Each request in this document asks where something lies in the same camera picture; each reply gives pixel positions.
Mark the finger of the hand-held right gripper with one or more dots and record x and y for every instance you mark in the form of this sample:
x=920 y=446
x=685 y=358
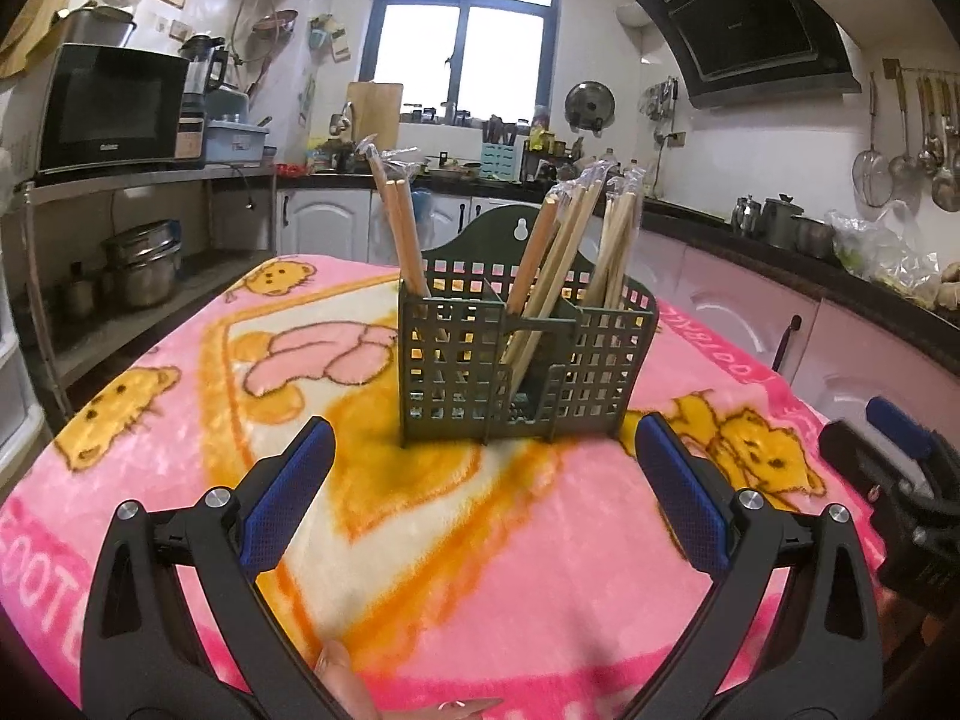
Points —
x=855 y=457
x=896 y=427

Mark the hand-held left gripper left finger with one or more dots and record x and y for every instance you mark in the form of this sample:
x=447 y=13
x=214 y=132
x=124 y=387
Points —
x=296 y=480

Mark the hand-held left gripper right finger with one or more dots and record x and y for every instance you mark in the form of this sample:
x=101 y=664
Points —
x=679 y=487

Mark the dark green utensil holder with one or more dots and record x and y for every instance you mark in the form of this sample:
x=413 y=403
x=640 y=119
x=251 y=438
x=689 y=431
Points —
x=450 y=360

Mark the bunch of chopsticks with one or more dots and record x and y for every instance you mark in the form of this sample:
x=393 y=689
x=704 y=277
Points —
x=403 y=232

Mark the hanging kitchen utensils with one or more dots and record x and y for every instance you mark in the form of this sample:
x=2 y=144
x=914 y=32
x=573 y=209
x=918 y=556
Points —
x=660 y=101

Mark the person's left hand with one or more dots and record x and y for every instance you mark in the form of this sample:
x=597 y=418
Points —
x=341 y=679

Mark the printed pink blanket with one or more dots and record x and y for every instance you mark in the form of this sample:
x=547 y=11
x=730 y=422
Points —
x=187 y=480

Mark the clear plastic bag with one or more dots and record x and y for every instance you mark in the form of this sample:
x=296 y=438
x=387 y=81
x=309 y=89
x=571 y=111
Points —
x=885 y=247

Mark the steel ladle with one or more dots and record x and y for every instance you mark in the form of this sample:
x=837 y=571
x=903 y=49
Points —
x=902 y=163
x=946 y=191

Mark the white kitchen cabinets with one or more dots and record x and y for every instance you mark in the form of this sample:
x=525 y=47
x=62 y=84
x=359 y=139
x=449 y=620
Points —
x=322 y=221

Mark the small steel kettle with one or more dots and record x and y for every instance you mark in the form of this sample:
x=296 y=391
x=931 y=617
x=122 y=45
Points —
x=745 y=216

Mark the black kitchen countertop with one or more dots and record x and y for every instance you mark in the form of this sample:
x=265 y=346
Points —
x=697 y=225

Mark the stacked steel pots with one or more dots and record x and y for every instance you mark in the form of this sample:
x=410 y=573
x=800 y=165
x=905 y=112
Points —
x=142 y=262

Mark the white plastic drawer unit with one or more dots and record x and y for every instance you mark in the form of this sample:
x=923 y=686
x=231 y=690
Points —
x=15 y=390

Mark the blue hanging bin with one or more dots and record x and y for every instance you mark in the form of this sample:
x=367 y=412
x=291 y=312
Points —
x=421 y=206

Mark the metal shelf rack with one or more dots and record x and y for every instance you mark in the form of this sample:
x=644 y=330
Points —
x=135 y=180

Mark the blue-grey dish rack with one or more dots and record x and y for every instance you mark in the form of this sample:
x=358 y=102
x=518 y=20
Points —
x=236 y=139

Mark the steel faucet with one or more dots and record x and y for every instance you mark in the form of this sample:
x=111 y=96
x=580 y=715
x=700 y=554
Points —
x=349 y=120

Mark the wooden cutting board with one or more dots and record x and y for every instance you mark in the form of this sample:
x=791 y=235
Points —
x=375 y=116

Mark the turquoise knife block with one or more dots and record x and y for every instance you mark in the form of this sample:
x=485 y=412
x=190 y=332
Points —
x=499 y=161

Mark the black microwave oven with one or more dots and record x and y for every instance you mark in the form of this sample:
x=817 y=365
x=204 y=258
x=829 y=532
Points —
x=112 y=109

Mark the black blender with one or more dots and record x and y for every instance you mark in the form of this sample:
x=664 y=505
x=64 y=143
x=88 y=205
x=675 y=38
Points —
x=202 y=75

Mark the black range hood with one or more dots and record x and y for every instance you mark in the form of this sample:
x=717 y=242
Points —
x=750 y=30

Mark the dark framed window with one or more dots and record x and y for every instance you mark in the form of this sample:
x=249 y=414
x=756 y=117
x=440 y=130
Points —
x=465 y=30

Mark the steel pot with lid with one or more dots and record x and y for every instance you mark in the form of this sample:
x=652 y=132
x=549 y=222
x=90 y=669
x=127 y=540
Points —
x=97 y=26

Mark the round bamboo tray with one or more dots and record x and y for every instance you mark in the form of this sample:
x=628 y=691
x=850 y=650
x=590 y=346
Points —
x=26 y=22

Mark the wall socket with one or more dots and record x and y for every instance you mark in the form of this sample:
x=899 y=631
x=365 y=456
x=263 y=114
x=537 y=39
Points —
x=675 y=139

